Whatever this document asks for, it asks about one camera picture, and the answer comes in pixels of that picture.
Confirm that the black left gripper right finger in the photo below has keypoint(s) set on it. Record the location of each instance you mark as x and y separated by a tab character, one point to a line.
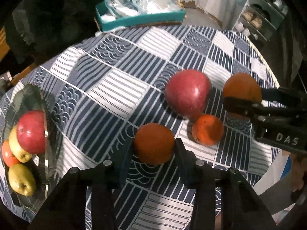
241	206

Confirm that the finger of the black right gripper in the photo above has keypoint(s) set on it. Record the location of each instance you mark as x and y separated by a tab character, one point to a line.
244	108
287	97

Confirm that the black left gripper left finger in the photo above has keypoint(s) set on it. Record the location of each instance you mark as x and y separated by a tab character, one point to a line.
64	208

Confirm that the small orange tangerine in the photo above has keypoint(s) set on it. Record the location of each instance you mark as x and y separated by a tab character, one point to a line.
154	144

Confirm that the large orange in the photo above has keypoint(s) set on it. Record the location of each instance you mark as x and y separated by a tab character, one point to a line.
8	154

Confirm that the person's right hand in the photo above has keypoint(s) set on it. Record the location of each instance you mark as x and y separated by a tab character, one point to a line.
298	182

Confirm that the small orange on table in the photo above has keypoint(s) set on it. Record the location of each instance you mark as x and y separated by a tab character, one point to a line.
207	130

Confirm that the large red apple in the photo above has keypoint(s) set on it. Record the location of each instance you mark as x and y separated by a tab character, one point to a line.
187	93

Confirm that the grey shoe rack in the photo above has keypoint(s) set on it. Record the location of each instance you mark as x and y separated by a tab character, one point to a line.
259	19

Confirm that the clear glass plate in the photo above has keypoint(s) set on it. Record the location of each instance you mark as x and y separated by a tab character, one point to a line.
30	167

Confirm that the white plastic bags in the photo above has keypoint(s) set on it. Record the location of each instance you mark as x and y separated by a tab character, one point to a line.
117	9

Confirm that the teal storage box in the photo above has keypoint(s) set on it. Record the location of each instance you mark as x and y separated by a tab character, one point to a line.
138	20

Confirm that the dark hanging clothes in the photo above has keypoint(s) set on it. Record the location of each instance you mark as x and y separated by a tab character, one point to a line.
42	29

